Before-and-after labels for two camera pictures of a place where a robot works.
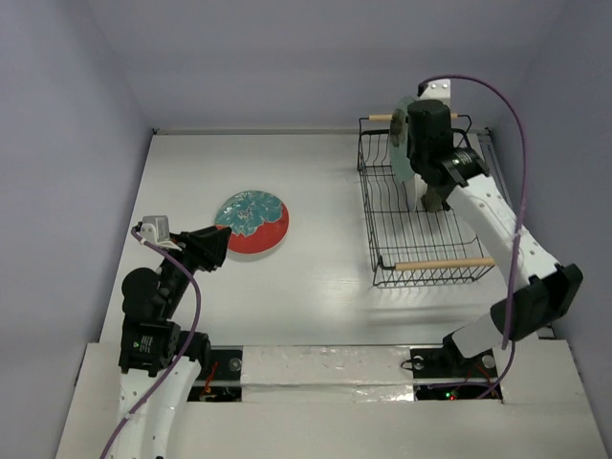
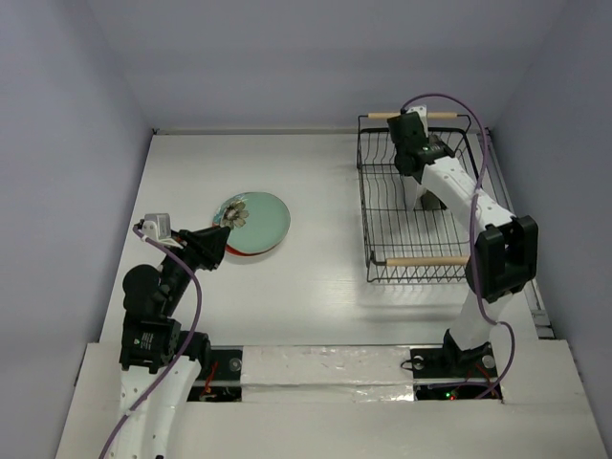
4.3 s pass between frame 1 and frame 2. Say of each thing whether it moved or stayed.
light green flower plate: moved
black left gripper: stayed
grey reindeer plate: stayed
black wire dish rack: stayed
